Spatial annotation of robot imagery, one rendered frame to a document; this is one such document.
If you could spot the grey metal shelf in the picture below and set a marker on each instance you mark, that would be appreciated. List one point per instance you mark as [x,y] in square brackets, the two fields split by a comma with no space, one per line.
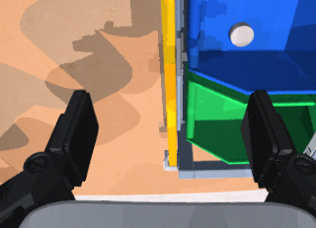
[187,167]

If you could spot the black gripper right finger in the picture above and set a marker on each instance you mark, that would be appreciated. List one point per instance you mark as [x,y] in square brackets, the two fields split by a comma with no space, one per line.
[289,177]

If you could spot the grey metal disc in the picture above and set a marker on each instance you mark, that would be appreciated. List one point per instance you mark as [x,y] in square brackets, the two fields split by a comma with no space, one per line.
[241,34]

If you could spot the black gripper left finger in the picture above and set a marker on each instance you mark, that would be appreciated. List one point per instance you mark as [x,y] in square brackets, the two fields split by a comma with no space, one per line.
[50,176]

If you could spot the yellow bar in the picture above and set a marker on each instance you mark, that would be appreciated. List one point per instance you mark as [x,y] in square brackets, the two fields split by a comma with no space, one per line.
[168,28]

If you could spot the green open bin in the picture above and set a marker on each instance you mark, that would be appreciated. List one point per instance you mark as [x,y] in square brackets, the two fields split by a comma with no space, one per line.
[217,123]

